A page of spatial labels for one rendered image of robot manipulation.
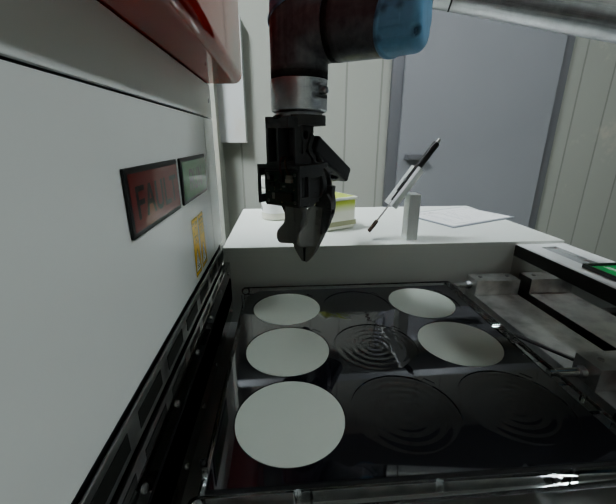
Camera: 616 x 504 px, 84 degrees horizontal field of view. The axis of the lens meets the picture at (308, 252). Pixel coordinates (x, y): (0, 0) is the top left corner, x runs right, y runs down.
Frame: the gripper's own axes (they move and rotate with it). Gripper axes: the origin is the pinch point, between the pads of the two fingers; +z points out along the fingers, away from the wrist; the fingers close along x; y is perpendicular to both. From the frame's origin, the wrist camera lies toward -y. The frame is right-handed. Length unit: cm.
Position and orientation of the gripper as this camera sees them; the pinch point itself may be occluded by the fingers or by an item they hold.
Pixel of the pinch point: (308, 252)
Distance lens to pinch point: 54.1
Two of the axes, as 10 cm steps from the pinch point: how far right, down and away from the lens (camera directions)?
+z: 0.0, 9.5, 3.1
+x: 8.4, 1.7, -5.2
